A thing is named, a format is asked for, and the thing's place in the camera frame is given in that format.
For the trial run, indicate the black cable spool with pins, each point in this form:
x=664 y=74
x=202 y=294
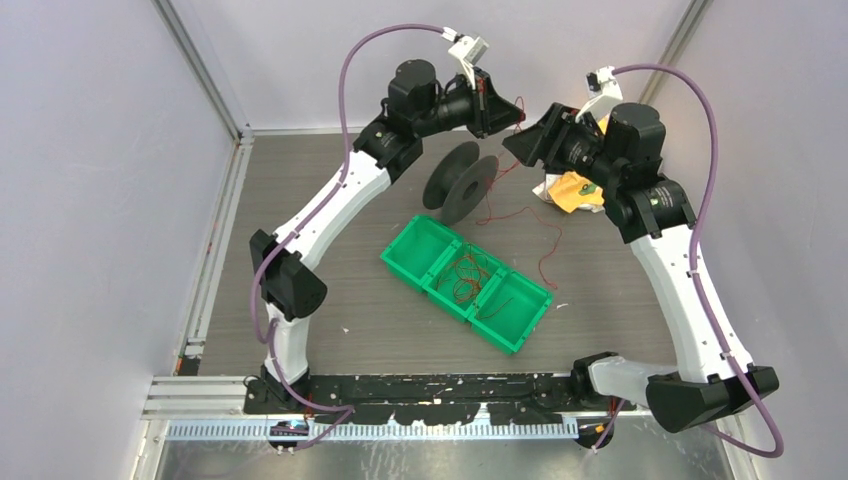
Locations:
x=459 y=183

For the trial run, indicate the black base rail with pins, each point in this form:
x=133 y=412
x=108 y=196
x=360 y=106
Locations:
x=435 y=399

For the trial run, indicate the green plastic bin left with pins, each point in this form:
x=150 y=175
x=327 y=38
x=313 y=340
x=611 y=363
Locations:
x=416 y=250

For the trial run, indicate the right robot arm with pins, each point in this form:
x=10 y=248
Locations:
x=713 y=376

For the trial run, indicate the green plastic bin middle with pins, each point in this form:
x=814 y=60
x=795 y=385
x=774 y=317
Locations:
x=463 y=285

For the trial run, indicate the slotted aluminium cable duct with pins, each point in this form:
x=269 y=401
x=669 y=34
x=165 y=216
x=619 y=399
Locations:
x=300 y=430

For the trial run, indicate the green plastic bin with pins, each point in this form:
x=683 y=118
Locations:
x=416 y=250
x=508 y=309
x=463 y=285

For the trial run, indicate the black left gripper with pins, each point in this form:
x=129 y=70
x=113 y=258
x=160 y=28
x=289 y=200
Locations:
x=490 y=112

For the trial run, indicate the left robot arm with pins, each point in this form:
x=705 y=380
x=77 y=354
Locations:
x=416 y=106

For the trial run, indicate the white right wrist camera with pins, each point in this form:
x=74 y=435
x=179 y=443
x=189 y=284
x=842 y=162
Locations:
x=604 y=94

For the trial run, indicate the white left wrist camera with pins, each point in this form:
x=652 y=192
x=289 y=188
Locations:
x=467 y=50

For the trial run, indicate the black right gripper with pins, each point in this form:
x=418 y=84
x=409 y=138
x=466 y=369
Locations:
x=547 y=143

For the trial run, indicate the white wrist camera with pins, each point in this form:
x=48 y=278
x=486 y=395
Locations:
x=604 y=94
x=467 y=50

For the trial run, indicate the green plastic bin right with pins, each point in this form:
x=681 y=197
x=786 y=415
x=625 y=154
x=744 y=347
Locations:
x=508 y=309

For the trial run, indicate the crumpled yellow patterned cloth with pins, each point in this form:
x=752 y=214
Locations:
x=570 y=192

